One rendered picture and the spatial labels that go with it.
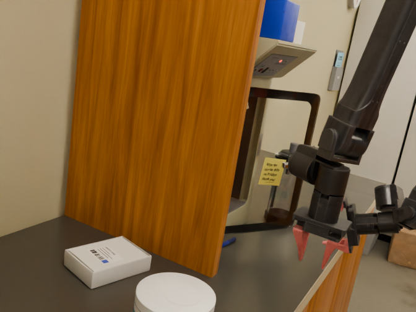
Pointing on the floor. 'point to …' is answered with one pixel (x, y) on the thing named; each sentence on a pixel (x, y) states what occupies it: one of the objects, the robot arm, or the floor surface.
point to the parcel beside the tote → (403, 248)
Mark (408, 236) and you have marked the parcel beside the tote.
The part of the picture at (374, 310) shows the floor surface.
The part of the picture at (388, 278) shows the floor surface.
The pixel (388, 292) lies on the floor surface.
